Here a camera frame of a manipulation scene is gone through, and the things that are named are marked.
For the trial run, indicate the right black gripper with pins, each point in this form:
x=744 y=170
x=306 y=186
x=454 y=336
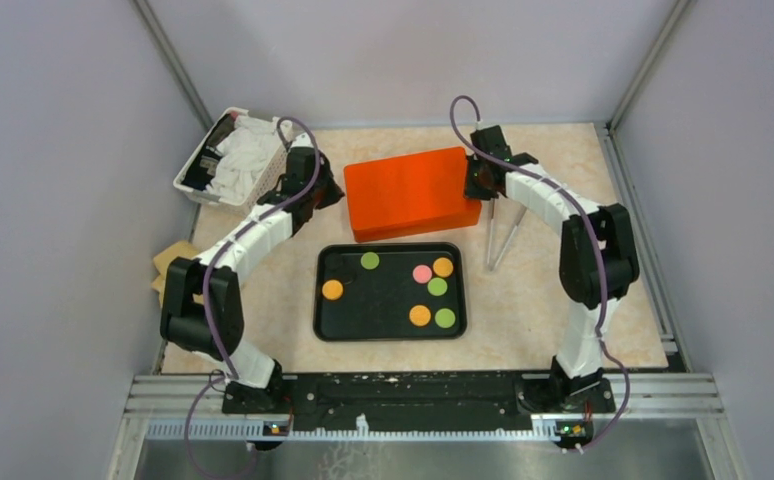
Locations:
x=471 y=192

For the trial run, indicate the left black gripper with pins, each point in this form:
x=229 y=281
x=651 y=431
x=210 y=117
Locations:
x=334 y=193

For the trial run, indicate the orange box lid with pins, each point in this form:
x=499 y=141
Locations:
x=408 y=187

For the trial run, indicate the orange cookie box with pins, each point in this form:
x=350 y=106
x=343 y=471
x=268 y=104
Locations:
x=375 y=228

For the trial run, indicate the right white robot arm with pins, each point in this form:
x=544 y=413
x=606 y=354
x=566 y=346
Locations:
x=598 y=260

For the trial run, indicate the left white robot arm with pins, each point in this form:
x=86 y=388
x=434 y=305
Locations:
x=202 y=309

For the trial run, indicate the green cookie top left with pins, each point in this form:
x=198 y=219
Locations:
x=370 y=260

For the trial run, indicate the green cookie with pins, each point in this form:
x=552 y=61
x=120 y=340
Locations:
x=437 y=287
x=370 y=260
x=445 y=318

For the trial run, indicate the white plastic basket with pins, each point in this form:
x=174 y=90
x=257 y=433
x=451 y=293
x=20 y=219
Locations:
x=194 y=176

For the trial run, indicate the orange cookie top right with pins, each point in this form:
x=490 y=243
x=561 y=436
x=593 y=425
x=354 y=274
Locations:
x=443 y=267

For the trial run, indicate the orange cookie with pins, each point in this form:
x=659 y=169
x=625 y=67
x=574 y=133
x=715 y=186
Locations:
x=419 y=315
x=332 y=290
x=443 y=267

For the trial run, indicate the orange cookie far left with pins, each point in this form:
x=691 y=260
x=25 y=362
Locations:
x=332 y=290

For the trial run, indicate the black cookie tray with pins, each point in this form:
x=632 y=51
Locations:
x=375 y=306

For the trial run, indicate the pink cookie right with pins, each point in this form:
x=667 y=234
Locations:
x=422 y=274

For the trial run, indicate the green cookie right middle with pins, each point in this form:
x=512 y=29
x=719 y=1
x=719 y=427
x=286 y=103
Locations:
x=437 y=287

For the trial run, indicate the green cookie bottom right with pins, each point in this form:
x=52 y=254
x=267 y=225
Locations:
x=445 y=318

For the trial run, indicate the orange cookie bottom right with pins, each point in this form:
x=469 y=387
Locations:
x=419 y=315

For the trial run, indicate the yellow sponge cloth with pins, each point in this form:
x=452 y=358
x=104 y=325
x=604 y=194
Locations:
x=161 y=262

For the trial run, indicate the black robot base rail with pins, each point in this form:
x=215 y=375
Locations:
x=455 y=404

